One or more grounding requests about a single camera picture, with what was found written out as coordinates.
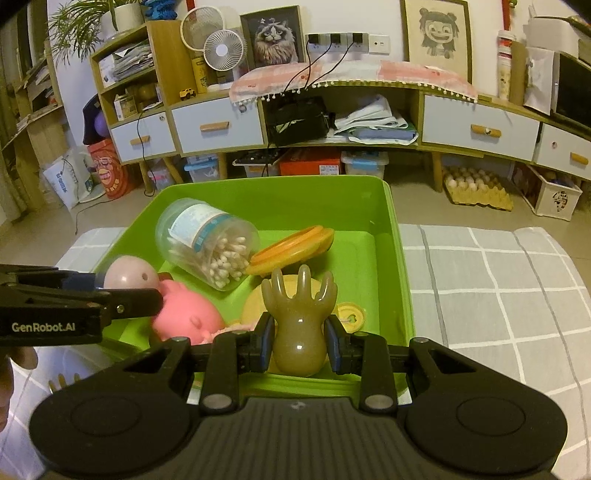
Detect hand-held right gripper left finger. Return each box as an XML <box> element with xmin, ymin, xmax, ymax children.
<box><xmin>122</xmin><ymin>312</ymin><xmax>274</xmax><ymax>412</ymax></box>

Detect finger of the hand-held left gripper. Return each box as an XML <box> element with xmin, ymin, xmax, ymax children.
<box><xmin>0</xmin><ymin>285</ymin><xmax>165</xmax><ymax>320</ymax></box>
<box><xmin>0</xmin><ymin>263</ymin><xmax>110</xmax><ymax>292</ymax></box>

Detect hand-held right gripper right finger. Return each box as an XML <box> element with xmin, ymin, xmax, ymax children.
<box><xmin>324</xmin><ymin>313</ymin><xmax>477</xmax><ymax>413</ymax></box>

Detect pink clear capsule egg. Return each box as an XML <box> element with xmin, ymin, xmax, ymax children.
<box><xmin>102</xmin><ymin>255</ymin><xmax>161</xmax><ymax>292</ymax></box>

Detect brown octopus toy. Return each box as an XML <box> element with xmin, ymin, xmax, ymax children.
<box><xmin>261</xmin><ymin>264</ymin><xmax>339</xmax><ymax>377</ymax></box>

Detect yellow toy helmet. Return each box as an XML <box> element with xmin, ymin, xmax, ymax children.
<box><xmin>240</xmin><ymin>272</ymin><xmax>339</xmax><ymax>334</ymax></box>

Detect pink pig toy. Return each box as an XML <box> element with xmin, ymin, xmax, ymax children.
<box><xmin>150</xmin><ymin>279</ymin><xmax>227</xmax><ymax>346</ymax></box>

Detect green plastic box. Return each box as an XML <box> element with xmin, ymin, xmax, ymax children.
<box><xmin>89</xmin><ymin>175</ymin><xmax>417</xmax><ymax>400</ymax></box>

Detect person's left hand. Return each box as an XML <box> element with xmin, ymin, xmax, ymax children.
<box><xmin>0</xmin><ymin>345</ymin><xmax>39</xmax><ymax>433</ymax></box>

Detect pink lacy toy piece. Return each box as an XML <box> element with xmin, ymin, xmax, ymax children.
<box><xmin>203</xmin><ymin>320</ymin><xmax>257</xmax><ymax>345</ymax></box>

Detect yellow round toy piece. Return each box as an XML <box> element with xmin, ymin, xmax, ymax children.
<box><xmin>333</xmin><ymin>302</ymin><xmax>367</xmax><ymax>334</ymax></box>

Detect clear cotton swab jar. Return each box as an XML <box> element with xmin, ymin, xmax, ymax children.
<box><xmin>154</xmin><ymin>197</ymin><xmax>261</xmax><ymax>292</ymax></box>

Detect orange round lid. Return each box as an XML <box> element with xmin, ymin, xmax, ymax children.
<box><xmin>244</xmin><ymin>224</ymin><xmax>336</xmax><ymax>277</ymax></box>

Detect white plastic bag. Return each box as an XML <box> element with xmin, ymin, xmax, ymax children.
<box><xmin>42</xmin><ymin>148</ymin><xmax>96</xmax><ymax>211</ymax></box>

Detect orange printed bucket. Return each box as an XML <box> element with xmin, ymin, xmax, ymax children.
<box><xmin>87</xmin><ymin>138</ymin><xmax>140</xmax><ymax>200</ymax></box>

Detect small clear storage box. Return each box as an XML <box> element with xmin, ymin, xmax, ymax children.
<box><xmin>147</xmin><ymin>159</ymin><xmax>174</xmax><ymax>190</ymax></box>

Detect clear storage box blue lid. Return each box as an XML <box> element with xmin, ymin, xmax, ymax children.
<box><xmin>184</xmin><ymin>154</ymin><xmax>221</xmax><ymax>184</ymax></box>

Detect wooden side shelf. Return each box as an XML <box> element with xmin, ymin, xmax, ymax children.
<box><xmin>0</xmin><ymin>41</ymin><xmax>66</xmax><ymax>223</ymax></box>

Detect grey checked blanket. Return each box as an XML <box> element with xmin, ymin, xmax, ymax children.
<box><xmin>0</xmin><ymin>223</ymin><xmax>591</xmax><ymax>464</ymax></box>

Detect black bag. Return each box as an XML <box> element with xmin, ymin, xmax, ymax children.
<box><xmin>265</xmin><ymin>94</ymin><xmax>334</xmax><ymax>147</ymax></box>
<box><xmin>82</xmin><ymin>92</ymin><xmax>110</xmax><ymax>145</ymax></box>

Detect clear storage box black lid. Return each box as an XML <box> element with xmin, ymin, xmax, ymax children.
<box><xmin>233</xmin><ymin>152</ymin><xmax>283</xmax><ymax>179</ymax></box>

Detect clear storage box white lid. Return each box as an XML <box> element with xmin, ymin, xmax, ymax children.
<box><xmin>340</xmin><ymin>150</ymin><xmax>390</xmax><ymax>181</ymax></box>

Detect orange storage box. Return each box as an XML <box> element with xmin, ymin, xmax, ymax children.
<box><xmin>279</xmin><ymin>147</ymin><xmax>343</xmax><ymax>177</ymax></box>

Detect egg tray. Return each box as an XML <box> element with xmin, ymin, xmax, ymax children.
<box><xmin>442</xmin><ymin>165</ymin><xmax>515</xmax><ymax>212</ymax></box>

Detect wooden cabinet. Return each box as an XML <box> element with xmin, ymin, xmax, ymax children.
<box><xmin>89</xmin><ymin>20</ymin><xmax>591</xmax><ymax>195</ymax></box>

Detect stack of folded papers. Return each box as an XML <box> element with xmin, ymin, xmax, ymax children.
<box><xmin>333</xmin><ymin>94</ymin><xmax>419</xmax><ymax>145</ymax></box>

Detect stack of papers on shelf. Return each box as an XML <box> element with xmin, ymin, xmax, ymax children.
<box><xmin>110</xmin><ymin>41</ymin><xmax>156</xmax><ymax>82</ymax></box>

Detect yellow can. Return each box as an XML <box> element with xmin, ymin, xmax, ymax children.
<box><xmin>189</xmin><ymin>48</ymin><xmax>209</xmax><ymax>93</ymax></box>

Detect white cutout crate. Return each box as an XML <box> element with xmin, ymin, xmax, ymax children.
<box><xmin>526</xmin><ymin>163</ymin><xmax>584</xmax><ymax>218</ymax></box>

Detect small white desk fan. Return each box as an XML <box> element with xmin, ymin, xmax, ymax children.
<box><xmin>202</xmin><ymin>28</ymin><xmax>246</xmax><ymax>86</ymax></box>

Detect potted green plant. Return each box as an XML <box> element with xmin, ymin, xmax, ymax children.
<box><xmin>48</xmin><ymin>0</ymin><xmax>149</xmax><ymax>61</ymax></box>

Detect pink fringed cloth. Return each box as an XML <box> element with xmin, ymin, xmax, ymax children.
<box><xmin>229</xmin><ymin>59</ymin><xmax>479</xmax><ymax>114</ymax></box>

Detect white round fan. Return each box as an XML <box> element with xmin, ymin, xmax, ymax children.
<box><xmin>180</xmin><ymin>6</ymin><xmax>227</xmax><ymax>52</ymax></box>

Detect framed cat picture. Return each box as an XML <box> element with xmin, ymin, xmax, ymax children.
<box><xmin>239</xmin><ymin>5</ymin><xmax>306</xmax><ymax>70</ymax></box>

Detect framed cartoon drawing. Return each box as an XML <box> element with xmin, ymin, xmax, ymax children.
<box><xmin>400</xmin><ymin>0</ymin><xmax>473</xmax><ymax>84</ymax></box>

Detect black screen appliance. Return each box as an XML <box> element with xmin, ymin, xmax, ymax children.
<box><xmin>551</xmin><ymin>50</ymin><xmax>591</xmax><ymax>128</ymax></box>

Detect black cable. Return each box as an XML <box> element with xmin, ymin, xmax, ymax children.
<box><xmin>137</xmin><ymin>106</ymin><xmax>160</xmax><ymax>197</ymax></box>

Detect white drawer wooden handle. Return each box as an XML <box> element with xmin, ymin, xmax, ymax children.
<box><xmin>109</xmin><ymin>110</ymin><xmax>177</xmax><ymax>164</ymax></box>
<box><xmin>533</xmin><ymin>123</ymin><xmax>591</xmax><ymax>181</ymax></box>
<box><xmin>420</xmin><ymin>94</ymin><xmax>540</xmax><ymax>162</ymax></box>
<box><xmin>170</xmin><ymin>96</ymin><xmax>265</xmax><ymax>155</ymax></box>

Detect white wall socket strip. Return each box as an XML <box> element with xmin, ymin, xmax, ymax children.
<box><xmin>307</xmin><ymin>32</ymin><xmax>391</xmax><ymax>55</ymax></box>

